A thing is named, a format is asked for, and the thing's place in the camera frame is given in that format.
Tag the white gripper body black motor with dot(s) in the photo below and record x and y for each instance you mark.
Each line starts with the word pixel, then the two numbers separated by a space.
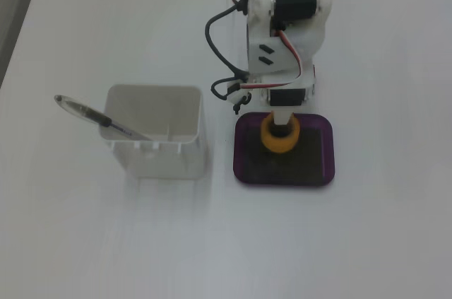
pixel 287 97

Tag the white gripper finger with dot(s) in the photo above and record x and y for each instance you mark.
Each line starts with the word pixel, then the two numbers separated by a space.
pixel 282 118

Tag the yellow masking tape roll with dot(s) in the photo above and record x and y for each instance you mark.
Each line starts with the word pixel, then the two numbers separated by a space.
pixel 279 145

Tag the white plastic pen holder box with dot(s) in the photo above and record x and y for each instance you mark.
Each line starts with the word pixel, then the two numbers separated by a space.
pixel 166 161

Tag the purple metal tray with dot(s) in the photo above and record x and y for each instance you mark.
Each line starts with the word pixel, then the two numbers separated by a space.
pixel 282 171

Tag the clear black ballpoint pen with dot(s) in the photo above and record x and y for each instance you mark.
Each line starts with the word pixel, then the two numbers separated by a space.
pixel 88 113

